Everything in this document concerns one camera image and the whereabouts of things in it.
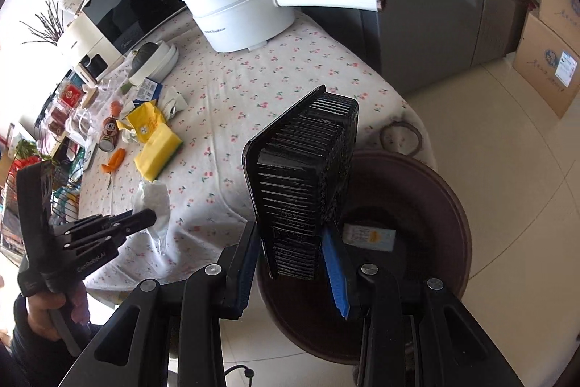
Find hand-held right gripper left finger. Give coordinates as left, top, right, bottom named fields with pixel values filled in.
left=57, top=220, right=260, bottom=387

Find white electric cooking pot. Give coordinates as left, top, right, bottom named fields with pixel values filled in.
left=179, top=0, right=387, bottom=53

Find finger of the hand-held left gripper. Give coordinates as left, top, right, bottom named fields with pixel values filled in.
left=61, top=233, right=121, bottom=255
left=57, top=209, right=157, bottom=239

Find black cable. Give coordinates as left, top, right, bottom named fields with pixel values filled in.
left=223, top=363, right=255, bottom=387

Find grey refrigerator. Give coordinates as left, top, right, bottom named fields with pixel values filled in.
left=263, top=0, right=551, bottom=96

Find glass teapot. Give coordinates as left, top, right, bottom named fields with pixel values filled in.
left=67, top=99, right=119, bottom=136

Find yellow sponge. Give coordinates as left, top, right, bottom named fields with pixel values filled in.
left=134, top=128, right=183, bottom=182

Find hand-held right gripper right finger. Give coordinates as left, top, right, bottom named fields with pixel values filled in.
left=321, top=224, right=526, bottom=387

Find cardboard box with label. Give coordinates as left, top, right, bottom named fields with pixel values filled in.
left=513, top=13, right=580, bottom=119

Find red snack packets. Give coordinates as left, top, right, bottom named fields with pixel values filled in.
left=47, top=79, right=88, bottom=135

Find person's left hand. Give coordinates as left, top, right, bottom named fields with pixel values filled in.
left=13, top=278, right=91, bottom=342

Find yellow plastic bag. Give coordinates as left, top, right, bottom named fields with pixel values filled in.
left=118, top=103, right=169, bottom=144

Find brown plastic basin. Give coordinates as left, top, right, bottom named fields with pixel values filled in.
left=256, top=149, right=473, bottom=366

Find white crumpled wrapper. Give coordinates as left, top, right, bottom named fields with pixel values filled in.
left=158, top=87, right=189, bottom=118

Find person's left forearm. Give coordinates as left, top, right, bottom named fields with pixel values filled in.
left=0, top=294, right=87, bottom=387

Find dark blue carton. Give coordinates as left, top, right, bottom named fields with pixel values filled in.
left=135, top=79, right=163, bottom=103

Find black plastic food tray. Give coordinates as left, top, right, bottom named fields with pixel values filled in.
left=241, top=85, right=360, bottom=281

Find dried branches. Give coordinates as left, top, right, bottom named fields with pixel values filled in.
left=19, top=0, right=65, bottom=49

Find wire rack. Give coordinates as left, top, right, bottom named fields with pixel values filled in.
left=0, top=160, right=81, bottom=236

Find white kitchen appliance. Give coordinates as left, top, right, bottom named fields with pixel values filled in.
left=57, top=14, right=128, bottom=89

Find cherry print tablecloth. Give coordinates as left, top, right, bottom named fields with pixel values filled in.
left=75, top=8, right=436, bottom=307

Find white crumpled tissue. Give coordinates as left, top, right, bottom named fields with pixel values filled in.
left=131, top=181, right=174, bottom=234

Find white ceramic bowl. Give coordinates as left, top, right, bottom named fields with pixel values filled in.
left=128, top=42, right=179, bottom=85

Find dark green squash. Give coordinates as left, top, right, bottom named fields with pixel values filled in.
left=131, top=42, right=160, bottom=69

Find red cartoon drink can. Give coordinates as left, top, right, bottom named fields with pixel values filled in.
left=99, top=117, right=124, bottom=153

